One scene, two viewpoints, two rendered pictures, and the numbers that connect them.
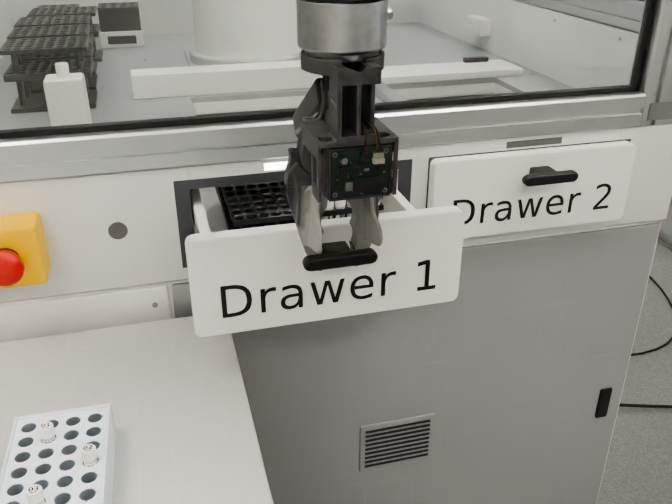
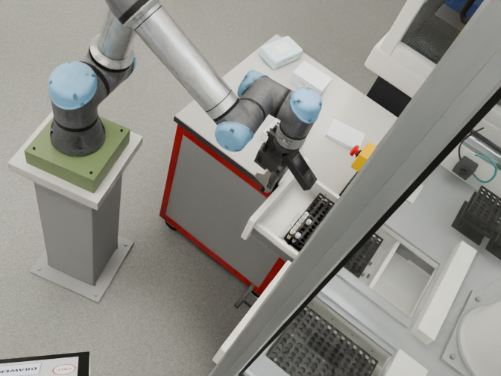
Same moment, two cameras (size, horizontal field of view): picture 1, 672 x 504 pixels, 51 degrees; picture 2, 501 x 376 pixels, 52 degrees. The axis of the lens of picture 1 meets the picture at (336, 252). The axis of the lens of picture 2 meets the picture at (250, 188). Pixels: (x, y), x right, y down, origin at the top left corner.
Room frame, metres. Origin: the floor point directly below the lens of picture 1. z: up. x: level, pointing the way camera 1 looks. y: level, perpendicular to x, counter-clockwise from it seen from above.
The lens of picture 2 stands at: (1.02, -0.78, 2.06)
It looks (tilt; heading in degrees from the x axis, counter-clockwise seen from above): 54 degrees down; 121
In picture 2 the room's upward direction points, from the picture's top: 24 degrees clockwise
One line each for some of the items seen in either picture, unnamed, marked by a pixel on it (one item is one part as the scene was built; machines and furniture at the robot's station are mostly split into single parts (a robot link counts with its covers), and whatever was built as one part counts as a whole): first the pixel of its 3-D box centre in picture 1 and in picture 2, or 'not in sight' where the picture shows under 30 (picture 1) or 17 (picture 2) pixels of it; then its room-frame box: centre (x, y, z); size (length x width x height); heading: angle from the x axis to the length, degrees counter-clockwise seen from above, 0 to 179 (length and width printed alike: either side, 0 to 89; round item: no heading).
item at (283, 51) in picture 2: not in sight; (280, 51); (0.13, 0.51, 0.78); 0.15 x 0.10 x 0.04; 91
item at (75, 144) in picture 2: not in sight; (77, 124); (0.16, -0.34, 0.87); 0.15 x 0.15 x 0.10
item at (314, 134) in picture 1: (344, 123); (279, 151); (0.60, -0.01, 1.04); 0.09 x 0.08 x 0.12; 15
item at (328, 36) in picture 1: (345, 26); (290, 134); (0.60, -0.01, 1.13); 0.08 x 0.08 x 0.05
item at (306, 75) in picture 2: not in sight; (310, 80); (0.29, 0.51, 0.79); 0.13 x 0.09 x 0.05; 18
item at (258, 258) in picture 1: (330, 270); (276, 197); (0.64, 0.01, 0.87); 0.29 x 0.02 x 0.11; 105
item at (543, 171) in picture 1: (545, 174); (248, 298); (0.84, -0.27, 0.91); 0.07 x 0.04 x 0.01; 105
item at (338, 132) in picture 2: not in sight; (344, 135); (0.54, 0.47, 0.77); 0.13 x 0.09 x 0.02; 28
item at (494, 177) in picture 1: (531, 190); (253, 310); (0.87, -0.26, 0.87); 0.29 x 0.02 x 0.11; 105
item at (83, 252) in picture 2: not in sight; (81, 212); (0.16, -0.34, 0.38); 0.30 x 0.30 x 0.76; 31
